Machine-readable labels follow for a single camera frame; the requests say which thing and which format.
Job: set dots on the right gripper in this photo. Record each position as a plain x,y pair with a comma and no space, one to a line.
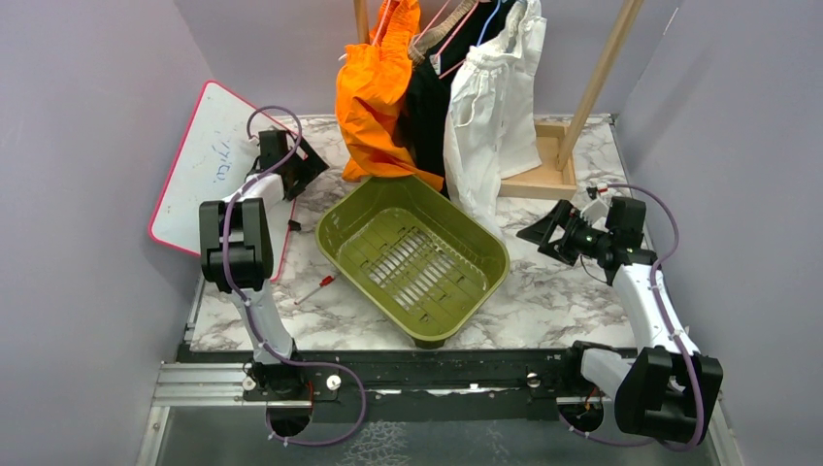
569,218

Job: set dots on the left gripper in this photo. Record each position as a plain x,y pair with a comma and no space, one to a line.
310,165

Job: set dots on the olive green plastic basket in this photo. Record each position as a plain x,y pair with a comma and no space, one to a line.
425,264

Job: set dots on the white shorts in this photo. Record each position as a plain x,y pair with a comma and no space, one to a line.
489,128

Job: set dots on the blue wire hanger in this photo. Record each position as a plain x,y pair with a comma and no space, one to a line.
489,19

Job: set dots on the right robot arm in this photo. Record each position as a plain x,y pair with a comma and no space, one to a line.
668,392

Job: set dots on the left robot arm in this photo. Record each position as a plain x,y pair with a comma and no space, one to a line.
237,255

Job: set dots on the orange shorts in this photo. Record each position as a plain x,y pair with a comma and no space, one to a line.
370,90

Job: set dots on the black shorts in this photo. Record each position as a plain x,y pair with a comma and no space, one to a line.
422,119

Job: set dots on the wooden clothes rack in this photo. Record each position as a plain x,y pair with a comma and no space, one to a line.
555,178

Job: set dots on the pink framed whiteboard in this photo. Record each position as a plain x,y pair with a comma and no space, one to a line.
213,159

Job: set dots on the red capped marker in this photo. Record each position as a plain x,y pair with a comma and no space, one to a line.
322,284

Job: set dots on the beige garment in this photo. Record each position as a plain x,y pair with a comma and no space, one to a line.
435,32

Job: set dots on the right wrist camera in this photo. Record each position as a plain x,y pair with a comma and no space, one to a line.
599,204

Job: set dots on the pink wire hanger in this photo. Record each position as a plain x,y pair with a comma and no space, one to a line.
450,32

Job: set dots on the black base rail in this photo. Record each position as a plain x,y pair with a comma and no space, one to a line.
386,385

